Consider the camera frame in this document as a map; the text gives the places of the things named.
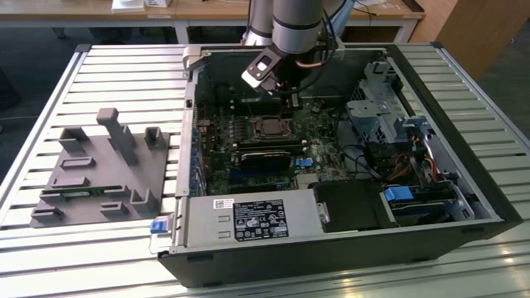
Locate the grey parts rack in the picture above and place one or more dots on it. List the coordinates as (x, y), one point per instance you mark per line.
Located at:
(108, 174)

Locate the plain white box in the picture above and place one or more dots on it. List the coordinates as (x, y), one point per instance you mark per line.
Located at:
(129, 5)

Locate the wooden cabinet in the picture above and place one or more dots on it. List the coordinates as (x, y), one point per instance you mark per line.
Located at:
(476, 31)

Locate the CPU socket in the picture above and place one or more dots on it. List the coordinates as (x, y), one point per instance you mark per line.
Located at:
(250, 136)

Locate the green motherboard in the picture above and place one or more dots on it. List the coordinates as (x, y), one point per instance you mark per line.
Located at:
(324, 149)

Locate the grey metal drive cage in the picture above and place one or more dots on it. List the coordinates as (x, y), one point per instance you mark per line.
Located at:
(373, 118)

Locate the silver chipset heat sink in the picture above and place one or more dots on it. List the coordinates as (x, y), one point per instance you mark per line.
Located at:
(309, 180)

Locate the black open PC case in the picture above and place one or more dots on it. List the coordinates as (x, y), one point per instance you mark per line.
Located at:
(290, 264)

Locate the blue disk carrier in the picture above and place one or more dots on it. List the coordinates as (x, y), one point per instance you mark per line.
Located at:
(399, 195)

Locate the blue case latch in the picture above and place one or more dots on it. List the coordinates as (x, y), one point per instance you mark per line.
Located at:
(160, 226)

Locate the black graphics card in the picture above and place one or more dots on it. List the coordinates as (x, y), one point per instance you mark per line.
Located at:
(265, 163)

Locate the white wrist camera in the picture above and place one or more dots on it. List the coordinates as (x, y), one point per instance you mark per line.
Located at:
(257, 76)

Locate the black plastic shroud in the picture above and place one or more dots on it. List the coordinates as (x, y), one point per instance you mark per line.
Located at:
(348, 205)

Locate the black hard disk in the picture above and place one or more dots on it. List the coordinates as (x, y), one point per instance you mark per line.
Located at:
(419, 211)

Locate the white box with print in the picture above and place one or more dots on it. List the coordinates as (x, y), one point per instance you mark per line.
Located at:
(158, 3)

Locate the silver square CPU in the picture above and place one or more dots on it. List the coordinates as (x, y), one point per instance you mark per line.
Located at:
(272, 127)

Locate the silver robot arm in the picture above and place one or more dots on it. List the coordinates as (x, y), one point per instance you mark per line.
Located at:
(298, 34)

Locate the wooden desk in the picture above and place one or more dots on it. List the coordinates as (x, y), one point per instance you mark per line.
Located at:
(84, 14)

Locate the green RAM stick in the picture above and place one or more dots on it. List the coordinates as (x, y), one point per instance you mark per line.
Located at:
(98, 190)

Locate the black installed RAM stick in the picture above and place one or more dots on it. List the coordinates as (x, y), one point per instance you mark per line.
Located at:
(269, 147)
(269, 142)

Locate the blue board connector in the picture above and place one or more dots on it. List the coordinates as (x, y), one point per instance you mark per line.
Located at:
(304, 163)

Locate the silver power supply unit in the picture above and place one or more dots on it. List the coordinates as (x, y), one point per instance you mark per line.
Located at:
(200, 217)

